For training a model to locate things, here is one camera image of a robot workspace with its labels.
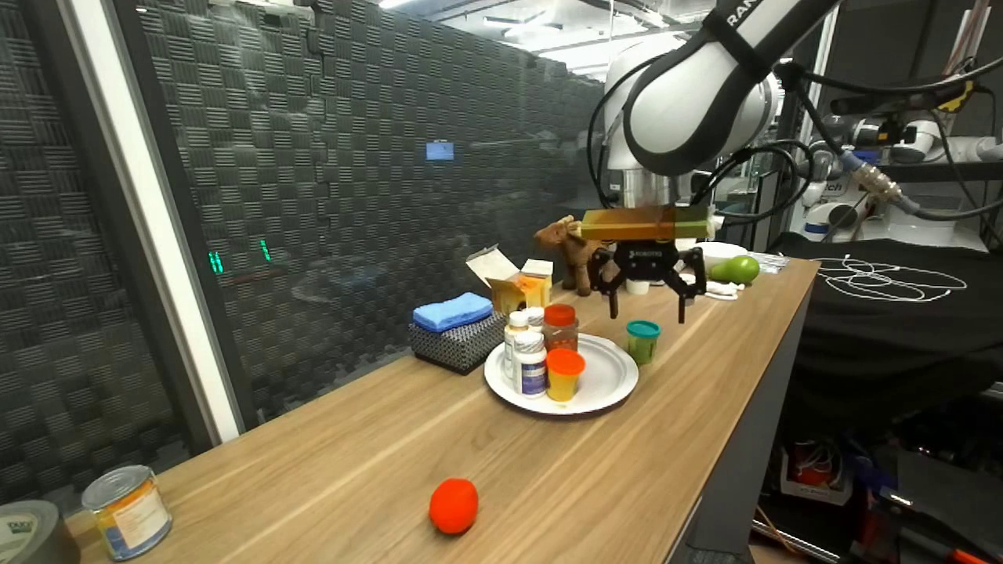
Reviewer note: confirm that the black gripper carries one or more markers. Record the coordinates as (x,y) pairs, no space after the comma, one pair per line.
(648,262)

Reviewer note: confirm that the orange lid yellow tub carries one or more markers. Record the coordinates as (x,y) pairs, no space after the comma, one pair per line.
(566,369)

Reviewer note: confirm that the white bowl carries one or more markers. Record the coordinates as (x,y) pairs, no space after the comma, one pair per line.
(718,251)

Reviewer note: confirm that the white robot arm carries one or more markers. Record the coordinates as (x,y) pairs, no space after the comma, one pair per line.
(656,130)

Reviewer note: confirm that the brown plush moose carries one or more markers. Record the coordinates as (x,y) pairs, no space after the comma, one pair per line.
(566,241)

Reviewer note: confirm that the green fruit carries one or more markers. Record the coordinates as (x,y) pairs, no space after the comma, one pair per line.
(741,269)

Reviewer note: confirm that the open yellow cardboard box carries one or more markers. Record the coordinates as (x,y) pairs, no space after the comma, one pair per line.
(510,284)

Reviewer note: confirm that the teal lid green tub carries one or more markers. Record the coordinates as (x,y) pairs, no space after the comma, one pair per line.
(639,339)

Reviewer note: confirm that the green label supplement bottle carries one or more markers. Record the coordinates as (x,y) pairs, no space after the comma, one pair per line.
(517,320)

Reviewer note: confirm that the orange ball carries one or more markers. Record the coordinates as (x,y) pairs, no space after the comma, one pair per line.
(453,505)

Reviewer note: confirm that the white paper plate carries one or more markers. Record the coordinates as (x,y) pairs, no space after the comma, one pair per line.
(609,381)

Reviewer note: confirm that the blue label tin can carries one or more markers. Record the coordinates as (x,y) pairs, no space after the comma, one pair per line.
(131,511)

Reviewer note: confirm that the white blue label bottle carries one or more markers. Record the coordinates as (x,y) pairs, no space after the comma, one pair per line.
(531,361)

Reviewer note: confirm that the grey foam block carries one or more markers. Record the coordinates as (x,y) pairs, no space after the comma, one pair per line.
(458,347)

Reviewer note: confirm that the yellow wrist camera block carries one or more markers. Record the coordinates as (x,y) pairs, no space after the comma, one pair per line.
(644,224)

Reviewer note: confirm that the blue folded cloth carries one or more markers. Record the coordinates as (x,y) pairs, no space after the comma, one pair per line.
(457,310)

